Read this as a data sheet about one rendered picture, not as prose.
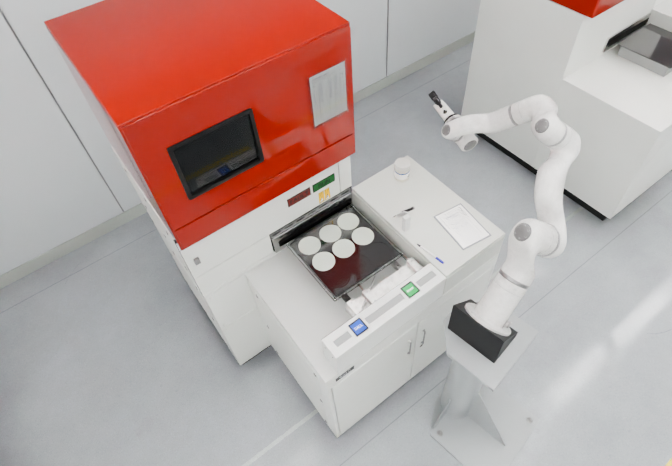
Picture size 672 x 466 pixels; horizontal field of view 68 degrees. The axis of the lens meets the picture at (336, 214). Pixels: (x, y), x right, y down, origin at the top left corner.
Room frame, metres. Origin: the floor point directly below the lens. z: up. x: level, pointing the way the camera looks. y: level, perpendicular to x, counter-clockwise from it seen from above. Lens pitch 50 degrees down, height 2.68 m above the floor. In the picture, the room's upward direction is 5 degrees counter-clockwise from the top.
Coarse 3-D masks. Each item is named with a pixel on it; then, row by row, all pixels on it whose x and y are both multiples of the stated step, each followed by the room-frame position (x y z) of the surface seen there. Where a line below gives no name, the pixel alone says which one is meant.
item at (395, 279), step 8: (400, 272) 1.13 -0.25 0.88; (408, 272) 1.12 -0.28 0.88; (384, 280) 1.10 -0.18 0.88; (392, 280) 1.09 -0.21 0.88; (400, 280) 1.09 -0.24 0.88; (376, 288) 1.06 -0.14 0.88; (384, 288) 1.06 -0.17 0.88; (392, 288) 1.05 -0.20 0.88; (360, 296) 1.03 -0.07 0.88; (376, 296) 1.02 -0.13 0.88; (360, 304) 0.99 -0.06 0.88; (368, 304) 0.99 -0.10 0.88
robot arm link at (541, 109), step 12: (540, 96) 1.49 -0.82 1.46; (516, 108) 1.51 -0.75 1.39; (528, 108) 1.47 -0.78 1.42; (540, 108) 1.43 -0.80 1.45; (552, 108) 1.39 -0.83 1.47; (516, 120) 1.48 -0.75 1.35; (528, 120) 1.47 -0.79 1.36; (540, 120) 1.33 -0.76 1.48; (552, 120) 1.31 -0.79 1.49; (540, 132) 1.29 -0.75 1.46; (552, 132) 1.28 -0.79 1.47; (564, 132) 1.29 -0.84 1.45; (552, 144) 1.28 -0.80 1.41
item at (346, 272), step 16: (336, 224) 1.40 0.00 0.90; (368, 224) 1.39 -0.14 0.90; (320, 240) 1.32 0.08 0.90; (336, 240) 1.31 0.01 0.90; (352, 240) 1.31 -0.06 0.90; (384, 240) 1.29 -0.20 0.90; (304, 256) 1.24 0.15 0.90; (336, 256) 1.23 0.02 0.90; (352, 256) 1.22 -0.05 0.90; (368, 256) 1.21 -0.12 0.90; (384, 256) 1.20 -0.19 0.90; (320, 272) 1.15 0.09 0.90; (336, 272) 1.15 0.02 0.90; (352, 272) 1.14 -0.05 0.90; (368, 272) 1.13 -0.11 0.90; (336, 288) 1.07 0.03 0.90
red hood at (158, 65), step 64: (128, 0) 1.82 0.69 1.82; (192, 0) 1.77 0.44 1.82; (256, 0) 1.72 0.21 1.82; (128, 64) 1.39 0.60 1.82; (192, 64) 1.36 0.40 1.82; (256, 64) 1.33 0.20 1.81; (320, 64) 1.45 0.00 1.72; (128, 128) 1.10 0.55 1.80; (192, 128) 1.19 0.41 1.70; (256, 128) 1.30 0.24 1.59; (320, 128) 1.43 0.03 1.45; (192, 192) 1.16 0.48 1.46; (256, 192) 1.27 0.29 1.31
